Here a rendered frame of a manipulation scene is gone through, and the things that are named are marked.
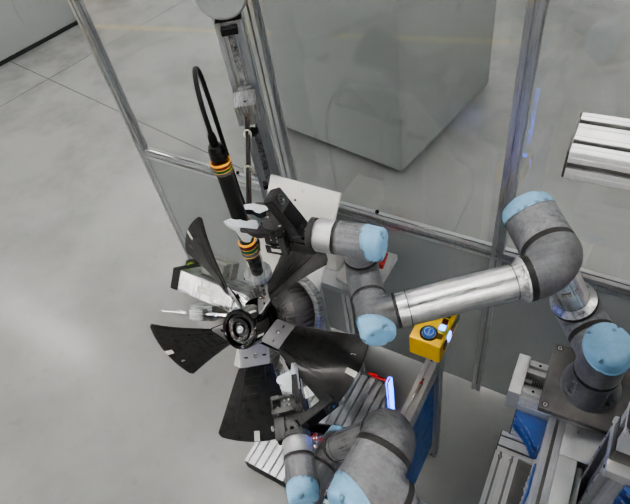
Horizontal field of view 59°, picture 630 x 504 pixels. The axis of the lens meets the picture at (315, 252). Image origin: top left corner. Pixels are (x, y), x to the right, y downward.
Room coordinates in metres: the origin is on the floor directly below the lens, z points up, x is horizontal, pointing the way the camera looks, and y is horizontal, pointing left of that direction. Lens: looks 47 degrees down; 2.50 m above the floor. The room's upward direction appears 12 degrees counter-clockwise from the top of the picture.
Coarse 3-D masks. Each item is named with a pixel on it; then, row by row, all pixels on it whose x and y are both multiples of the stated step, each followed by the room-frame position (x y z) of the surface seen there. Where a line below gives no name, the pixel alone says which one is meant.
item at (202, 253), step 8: (192, 224) 1.24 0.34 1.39; (200, 224) 1.20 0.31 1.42; (192, 232) 1.23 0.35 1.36; (200, 232) 1.19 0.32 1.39; (192, 240) 1.23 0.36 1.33; (200, 240) 1.19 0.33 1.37; (208, 240) 1.16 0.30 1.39; (200, 248) 1.19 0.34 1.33; (208, 248) 1.15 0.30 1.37; (192, 256) 1.25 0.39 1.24; (200, 256) 1.20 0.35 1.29; (208, 256) 1.15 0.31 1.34; (200, 264) 1.22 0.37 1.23; (208, 264) 1.15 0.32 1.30; (216, 264) 1.11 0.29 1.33; (216, 272) 1.11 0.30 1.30; (216, 280) 1.15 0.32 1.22; (224, 280) 1.07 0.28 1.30; (224, 288) 1.07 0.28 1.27
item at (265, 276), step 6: (258, 240) 0.97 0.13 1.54; (258, 246) 0.95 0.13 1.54; (264, 264) 0.94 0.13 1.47; (246, 270) 0.94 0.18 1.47; (264, 270) 0.92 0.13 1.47; (270, 270) 0.92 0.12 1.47; (246, 276) 0.92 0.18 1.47; (252, 276) 0.91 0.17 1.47; (258, 276) 0.91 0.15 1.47; (264, 276) 0.90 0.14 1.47; (270, 276) 0.91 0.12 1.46; (252, 282) 0.90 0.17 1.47; (258, 282) 0.89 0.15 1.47; (264, 282) 0.89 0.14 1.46
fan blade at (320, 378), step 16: (288, 336) 0.91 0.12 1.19; (304, 336) 0.90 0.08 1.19; (320, 336) 0.89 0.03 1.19; (336, 336) 0.88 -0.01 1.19; (352, 336) 0.87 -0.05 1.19; (288, 352) 0.86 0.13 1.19; (304, 352) 0.85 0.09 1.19; (320, 352) 0.84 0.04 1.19; (336, 352) 0.83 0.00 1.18; (304, 368) 0.80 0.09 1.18; (320, 368) 0.79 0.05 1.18; (336, 368) 0.78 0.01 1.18; (352, 368) 0.78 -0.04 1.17; (320, 384) 0.75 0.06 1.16; (336, 384) 0.74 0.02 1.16
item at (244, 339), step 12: (252, 300) 1.06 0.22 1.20; (240, 312) 0.97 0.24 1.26; (276, 312) 1.00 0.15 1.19; (228, 324) 0.98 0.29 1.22; (240, 324) 0.96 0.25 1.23; (252, 324) 0.93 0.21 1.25; (264, 324) 0.95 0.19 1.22; (228, 336) 0.95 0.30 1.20; (240, 336) 0.94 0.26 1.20; (252, 336) 0.91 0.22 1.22; (240, 348) 0.91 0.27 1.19
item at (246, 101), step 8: (240, 88) 1.59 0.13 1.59; (248, 88) 1.59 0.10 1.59; (240, 96) 1.56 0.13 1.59; (248, 96) 1.55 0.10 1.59; (256, 96) 1.56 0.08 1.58; (240, 104) 1.51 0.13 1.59; (248, 104) 1.51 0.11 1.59; (256, 104) 1.51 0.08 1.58; (240, 112) 1.50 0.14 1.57; (248, 112) 1.50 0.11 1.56; (256, 112) 1.50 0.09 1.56; (240, 120) 1.50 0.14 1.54; (256, 120) 1.50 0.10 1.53
